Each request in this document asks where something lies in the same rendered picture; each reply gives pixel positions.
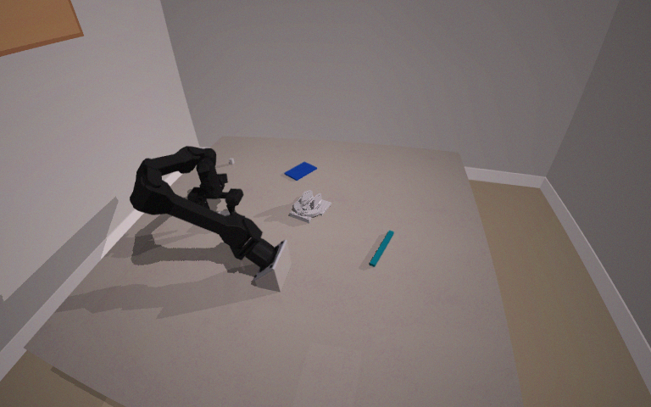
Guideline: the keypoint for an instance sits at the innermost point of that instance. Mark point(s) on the teal rectangular bar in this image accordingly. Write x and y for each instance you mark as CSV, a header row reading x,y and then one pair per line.
x,y
381,249

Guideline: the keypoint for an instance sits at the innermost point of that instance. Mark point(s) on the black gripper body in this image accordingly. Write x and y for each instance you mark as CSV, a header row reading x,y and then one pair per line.
x,y
214,190

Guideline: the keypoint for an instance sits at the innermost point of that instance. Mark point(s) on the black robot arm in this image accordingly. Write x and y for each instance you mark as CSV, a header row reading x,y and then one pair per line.
x,y
153,196

